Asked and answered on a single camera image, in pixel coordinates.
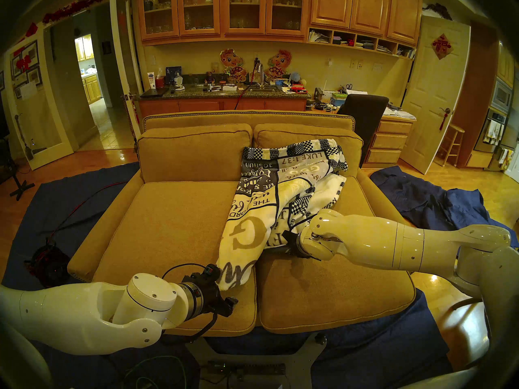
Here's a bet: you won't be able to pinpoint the black cable spool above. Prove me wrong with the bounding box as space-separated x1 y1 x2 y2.
25 243 70 288

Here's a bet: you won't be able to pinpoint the white glass french door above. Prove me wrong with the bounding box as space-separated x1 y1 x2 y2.
3 28 74 171

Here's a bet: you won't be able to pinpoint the wooden wall cabinets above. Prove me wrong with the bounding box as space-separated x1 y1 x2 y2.
137 0 423 47

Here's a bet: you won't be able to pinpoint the mustard fabric loveseat sofa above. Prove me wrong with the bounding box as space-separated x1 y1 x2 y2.
67 111 431 337

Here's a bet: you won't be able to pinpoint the granite top counter cabinet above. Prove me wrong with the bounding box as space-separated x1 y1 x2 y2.
136 83 311 118

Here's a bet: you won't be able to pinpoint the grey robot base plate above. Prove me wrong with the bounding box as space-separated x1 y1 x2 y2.
186 332 327 389

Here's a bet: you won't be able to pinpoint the red diamond door ornament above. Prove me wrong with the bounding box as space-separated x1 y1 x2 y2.
431 33 453 60

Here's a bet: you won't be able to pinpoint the steel wall oven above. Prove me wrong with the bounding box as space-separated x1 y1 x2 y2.
485 77 515 154

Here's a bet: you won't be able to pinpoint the large navy floor cloth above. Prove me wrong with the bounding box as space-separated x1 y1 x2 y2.
2 162 453 389

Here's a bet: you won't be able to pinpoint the dark office chair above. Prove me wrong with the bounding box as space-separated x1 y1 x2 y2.
337 94 390 166

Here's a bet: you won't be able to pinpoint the crumpled navy cloth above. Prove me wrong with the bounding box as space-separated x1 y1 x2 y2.
370 165 519 249

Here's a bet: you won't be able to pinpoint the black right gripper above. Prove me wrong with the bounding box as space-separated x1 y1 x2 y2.
283 231 309 258

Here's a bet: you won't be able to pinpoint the thin red cable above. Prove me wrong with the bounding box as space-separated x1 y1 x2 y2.
48 182 127 247

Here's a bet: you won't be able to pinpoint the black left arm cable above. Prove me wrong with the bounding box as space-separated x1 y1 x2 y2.
161 263 219 344

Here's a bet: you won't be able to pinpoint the wooden stool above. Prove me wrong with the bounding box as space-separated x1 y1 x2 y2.
434 124 465 167

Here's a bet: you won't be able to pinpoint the white panel door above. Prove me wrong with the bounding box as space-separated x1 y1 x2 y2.
401 15 472 175

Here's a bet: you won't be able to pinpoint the printed scripture fleece blanket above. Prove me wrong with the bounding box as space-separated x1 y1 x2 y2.
216 139 348 291

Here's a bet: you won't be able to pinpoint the black floor stand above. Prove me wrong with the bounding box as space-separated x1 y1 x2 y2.
0 137 36 201

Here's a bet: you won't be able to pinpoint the black power strip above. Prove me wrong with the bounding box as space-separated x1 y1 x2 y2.
207 362 286 376

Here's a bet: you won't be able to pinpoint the wooden cubby shelf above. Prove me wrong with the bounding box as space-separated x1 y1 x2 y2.
307 27 418 60

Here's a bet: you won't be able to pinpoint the mustard sofa seat cushion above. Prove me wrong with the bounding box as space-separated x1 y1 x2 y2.
91 182 258 337
255 177 417 334

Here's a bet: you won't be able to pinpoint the wooden desk with drawers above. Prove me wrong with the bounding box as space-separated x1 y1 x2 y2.
361 108 417 170

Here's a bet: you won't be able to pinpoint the cartoon pig wall decoration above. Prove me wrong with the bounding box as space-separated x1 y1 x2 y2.
220 49 247 83
266 49 292 81

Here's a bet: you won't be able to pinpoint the thin green cable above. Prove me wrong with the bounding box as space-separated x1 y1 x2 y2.
122 355 188 389

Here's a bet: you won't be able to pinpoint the mustard sofa back cushion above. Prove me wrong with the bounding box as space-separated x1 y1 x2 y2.
253 124 364 180
138 124 254 184

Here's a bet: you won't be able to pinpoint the red garland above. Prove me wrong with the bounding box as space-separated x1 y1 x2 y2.
43 0 110 25

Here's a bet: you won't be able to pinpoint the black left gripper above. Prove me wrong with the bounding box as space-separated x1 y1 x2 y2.
182 273 239 317

